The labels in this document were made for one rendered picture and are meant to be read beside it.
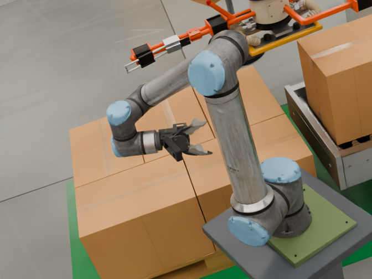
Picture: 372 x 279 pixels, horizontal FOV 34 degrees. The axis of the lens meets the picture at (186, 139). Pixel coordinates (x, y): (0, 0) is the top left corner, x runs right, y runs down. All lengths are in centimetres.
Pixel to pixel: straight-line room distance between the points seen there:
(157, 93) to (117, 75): 321
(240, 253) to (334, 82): 94
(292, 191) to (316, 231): 22
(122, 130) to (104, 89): 303
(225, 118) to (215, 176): 123
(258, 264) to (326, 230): 28
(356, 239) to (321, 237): 12
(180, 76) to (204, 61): 33
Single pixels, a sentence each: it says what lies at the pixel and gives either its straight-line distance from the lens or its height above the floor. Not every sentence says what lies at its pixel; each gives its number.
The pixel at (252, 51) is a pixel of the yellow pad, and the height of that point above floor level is 116.
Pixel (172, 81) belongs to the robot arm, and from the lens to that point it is 211.
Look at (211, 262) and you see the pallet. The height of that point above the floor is 9.
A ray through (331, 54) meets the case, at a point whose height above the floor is 95.
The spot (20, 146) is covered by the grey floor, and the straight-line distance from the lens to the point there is 500.
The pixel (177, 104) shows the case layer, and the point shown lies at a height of 54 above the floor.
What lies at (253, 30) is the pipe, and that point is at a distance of 281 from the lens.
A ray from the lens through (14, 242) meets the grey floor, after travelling 413.
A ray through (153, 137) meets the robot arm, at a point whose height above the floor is 120.
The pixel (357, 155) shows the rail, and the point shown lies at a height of 57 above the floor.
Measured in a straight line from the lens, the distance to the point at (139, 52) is 267.
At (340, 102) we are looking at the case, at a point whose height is 79.
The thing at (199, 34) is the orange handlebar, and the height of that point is 128.
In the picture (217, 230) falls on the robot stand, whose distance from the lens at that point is 247.
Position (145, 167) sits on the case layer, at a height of 54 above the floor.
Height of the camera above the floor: 246
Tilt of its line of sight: 35 degrees down
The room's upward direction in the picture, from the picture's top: 19 degrees counter-clockwise
